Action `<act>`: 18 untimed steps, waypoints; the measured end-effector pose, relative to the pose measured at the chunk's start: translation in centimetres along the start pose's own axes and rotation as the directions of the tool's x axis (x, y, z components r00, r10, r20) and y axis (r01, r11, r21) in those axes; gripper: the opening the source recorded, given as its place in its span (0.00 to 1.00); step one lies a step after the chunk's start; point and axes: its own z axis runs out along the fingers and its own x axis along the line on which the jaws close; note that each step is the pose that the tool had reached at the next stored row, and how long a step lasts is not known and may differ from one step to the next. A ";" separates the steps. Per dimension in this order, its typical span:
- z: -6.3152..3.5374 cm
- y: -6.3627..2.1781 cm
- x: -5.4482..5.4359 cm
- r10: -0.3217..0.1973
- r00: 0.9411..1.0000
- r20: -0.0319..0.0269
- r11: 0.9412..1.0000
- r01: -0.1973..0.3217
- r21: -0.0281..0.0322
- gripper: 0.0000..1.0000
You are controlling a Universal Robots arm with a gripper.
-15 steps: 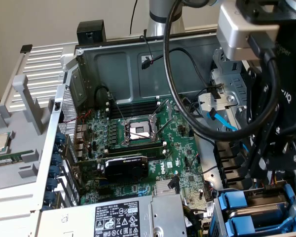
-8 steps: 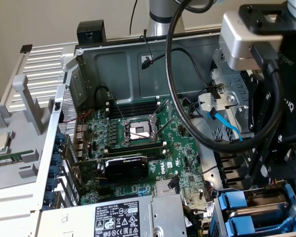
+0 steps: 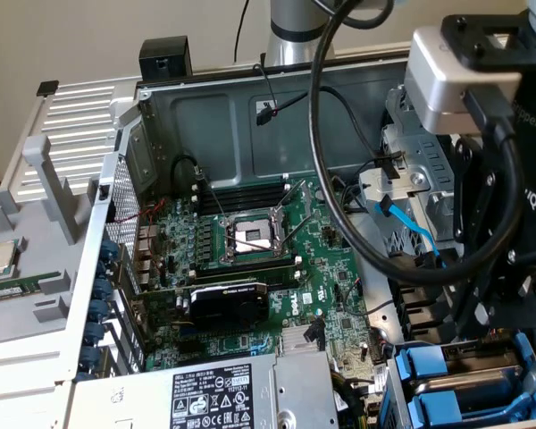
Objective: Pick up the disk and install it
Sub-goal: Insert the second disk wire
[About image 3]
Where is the silver power supply unit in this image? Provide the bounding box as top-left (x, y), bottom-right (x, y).
top-left (69, 350), bottom-right (340, 429)

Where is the braided black yellow cable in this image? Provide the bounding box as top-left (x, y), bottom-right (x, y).
top-left (330, 370), bottom-right (372, 429)

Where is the empty black RAM slot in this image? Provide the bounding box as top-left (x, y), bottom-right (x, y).
top-left (190, 192), bottom-right (292, 215)
top-left (191, 181), bottom-right (291, 201)

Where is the black sleeved wire with plug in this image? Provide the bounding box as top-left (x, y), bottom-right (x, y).
top-left (304, 317), bottom-right (340, 372)

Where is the black plastic cable guide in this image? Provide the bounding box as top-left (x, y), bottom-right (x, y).
top-left (388, 276), bottom-right (461, 346)

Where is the light blue data wire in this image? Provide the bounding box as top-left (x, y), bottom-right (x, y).
top-left (373, 195), bottom-right (448, 270)

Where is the thin black hanging cable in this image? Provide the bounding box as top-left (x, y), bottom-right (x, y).
top-left (233, 0), bottom-right (251, 63)

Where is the open grey PC case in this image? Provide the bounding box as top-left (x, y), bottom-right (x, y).
top-left (55, 46), bottom-right (536, 429)

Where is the installed green RAM stick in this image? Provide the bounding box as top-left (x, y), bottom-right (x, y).
top-left (191, 261), bottom-right (303, 287)

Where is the grey plastic drive bracket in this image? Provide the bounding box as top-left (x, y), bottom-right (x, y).
top-left (357, 167), bottom-right (431, 203)

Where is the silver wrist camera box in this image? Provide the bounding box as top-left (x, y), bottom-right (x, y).
top-left (403, 25), bottom-right (524, 136)

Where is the black box on table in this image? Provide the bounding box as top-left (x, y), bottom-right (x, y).
top-left (138, 37), bottom-right (194, 84)

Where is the grey disk bay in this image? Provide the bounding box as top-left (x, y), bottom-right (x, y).
top-left (381, 328), bottom-right (536, 429)

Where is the black graphics card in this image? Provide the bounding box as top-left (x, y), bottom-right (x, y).
top-left (131, 277), bottom-right (270, 334)

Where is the thin black wire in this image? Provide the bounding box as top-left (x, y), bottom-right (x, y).
top-left (337, 176), bottom-right (367, 215)

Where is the loose green RAM stick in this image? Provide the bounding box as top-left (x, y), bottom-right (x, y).
top-left (0, 271), bottom-right (63, 301)

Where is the metal locking lever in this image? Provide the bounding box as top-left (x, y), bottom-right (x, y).
top-left (195, 165), bottom-right (228, 223)
top-left (225, 235), bottom-right (277, 253)

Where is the silver finned heatsink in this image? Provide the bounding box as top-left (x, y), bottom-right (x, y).
top-left (280, 325), bottom-right (328, 355)

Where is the white barcode tag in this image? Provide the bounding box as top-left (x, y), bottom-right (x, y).
top-left (371, 362), bottom-right (389, 395)

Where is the CPU socket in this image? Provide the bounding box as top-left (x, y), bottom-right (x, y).
top-left (217, 207), bottom-right (296, 265)

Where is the hard disk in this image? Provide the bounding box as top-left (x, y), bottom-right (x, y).
top-left (393, 332), bottom-right (536, 399)

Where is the long black wire small plug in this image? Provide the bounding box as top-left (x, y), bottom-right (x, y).
top-left (254, 86), bottom-right (406, 163)

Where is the blue expansion slot latch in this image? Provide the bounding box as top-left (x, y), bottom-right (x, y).
top-left (85, 239), bottom-right (120, 374)

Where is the grey parts rack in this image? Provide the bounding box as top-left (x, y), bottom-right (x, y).
top-left (0, 133), bottom-right (97, 349)

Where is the empty blue disk carrier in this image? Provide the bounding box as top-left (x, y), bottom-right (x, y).
top-left (406, 387), bottom-right (536, 425)

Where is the thick black gripper cable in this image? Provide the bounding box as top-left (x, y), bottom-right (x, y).
top-left (309, 0), bottom-right (523, 287)

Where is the green Dell motherboard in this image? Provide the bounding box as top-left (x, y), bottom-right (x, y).
top-left (133, 172), bottom-right (388, 406)

